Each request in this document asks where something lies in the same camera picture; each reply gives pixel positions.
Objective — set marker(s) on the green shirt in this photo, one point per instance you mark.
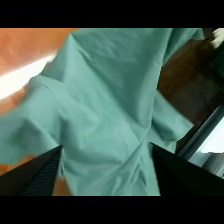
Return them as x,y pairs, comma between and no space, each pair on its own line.
110,110

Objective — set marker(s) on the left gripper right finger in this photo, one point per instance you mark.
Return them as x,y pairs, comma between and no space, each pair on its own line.
180,176

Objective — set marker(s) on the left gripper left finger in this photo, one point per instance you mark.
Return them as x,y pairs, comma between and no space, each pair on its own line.
36,176

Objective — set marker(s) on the silver frame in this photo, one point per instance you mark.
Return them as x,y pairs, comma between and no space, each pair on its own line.
206,140

